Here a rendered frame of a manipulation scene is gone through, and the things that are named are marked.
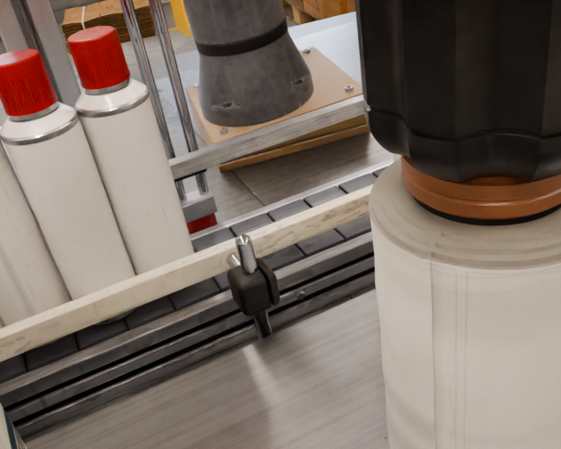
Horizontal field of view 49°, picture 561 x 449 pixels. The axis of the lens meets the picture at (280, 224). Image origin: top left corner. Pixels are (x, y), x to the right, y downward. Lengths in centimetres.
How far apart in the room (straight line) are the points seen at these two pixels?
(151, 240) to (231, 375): 12
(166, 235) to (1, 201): 12
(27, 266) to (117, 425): 13
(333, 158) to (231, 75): 16
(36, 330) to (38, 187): 10
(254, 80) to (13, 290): 40
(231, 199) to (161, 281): 26
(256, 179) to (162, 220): 28
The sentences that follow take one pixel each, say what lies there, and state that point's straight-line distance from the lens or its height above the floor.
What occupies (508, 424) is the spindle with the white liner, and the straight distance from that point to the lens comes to 25.
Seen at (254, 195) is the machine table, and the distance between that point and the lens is 71.
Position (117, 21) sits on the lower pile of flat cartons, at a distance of 477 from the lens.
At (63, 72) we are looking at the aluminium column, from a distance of 57.
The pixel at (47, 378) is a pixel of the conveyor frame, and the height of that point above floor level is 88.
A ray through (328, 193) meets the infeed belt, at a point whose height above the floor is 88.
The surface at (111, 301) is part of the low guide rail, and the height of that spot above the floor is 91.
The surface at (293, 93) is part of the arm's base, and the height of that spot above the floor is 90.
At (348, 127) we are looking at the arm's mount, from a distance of 80.
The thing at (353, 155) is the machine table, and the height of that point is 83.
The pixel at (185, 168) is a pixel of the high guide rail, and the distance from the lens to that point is 52.
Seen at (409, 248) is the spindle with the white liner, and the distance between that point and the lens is 21.
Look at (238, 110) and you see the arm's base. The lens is 77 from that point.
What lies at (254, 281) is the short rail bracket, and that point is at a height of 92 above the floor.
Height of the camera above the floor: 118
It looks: 33 degrees down
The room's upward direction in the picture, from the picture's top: 10 degrees counter-clockwise
